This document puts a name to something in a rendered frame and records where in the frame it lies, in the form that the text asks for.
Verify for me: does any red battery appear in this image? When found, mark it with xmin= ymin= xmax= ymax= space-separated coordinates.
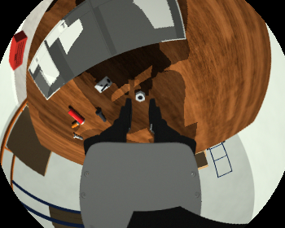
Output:
xmin=68 ymin=109 xmax=85 ymax=124

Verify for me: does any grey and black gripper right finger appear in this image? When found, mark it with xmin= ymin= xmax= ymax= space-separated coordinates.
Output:
xmin=148 ymin=99 xmax=196 ymax=155

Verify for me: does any small grey hex nut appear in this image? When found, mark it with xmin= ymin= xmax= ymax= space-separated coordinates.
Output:
xmin=136 ymin=90 xmax=145 ymax=102

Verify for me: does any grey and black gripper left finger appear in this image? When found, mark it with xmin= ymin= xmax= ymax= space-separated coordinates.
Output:
xmin=84 ymin=98 xmax=133 ymax=155

